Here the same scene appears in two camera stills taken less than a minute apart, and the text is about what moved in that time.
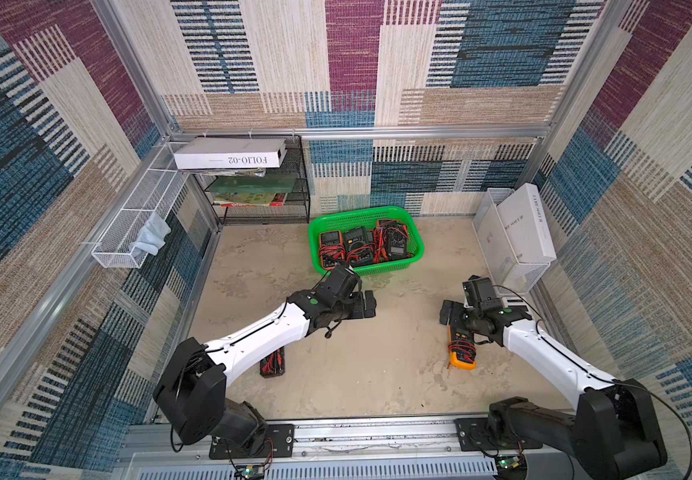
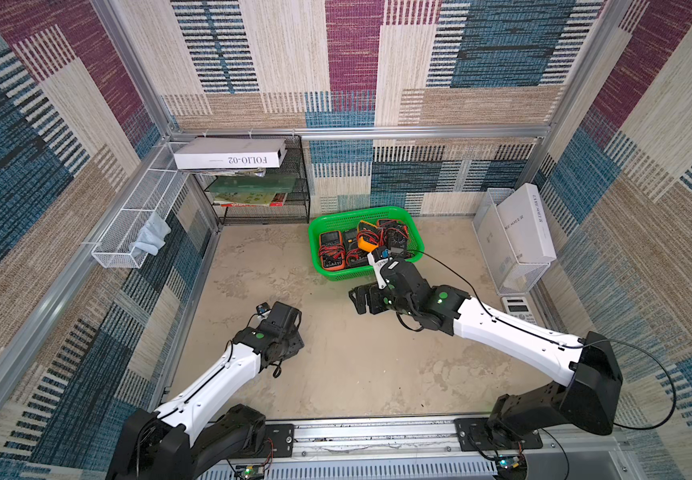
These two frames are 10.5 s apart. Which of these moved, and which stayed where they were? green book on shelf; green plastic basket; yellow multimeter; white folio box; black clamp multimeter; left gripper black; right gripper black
Moved: left gripper black; right gripper black; yellow multimeter
Stayed: black clamp multimeter; green plastic basket; white folio box; green book on shelf
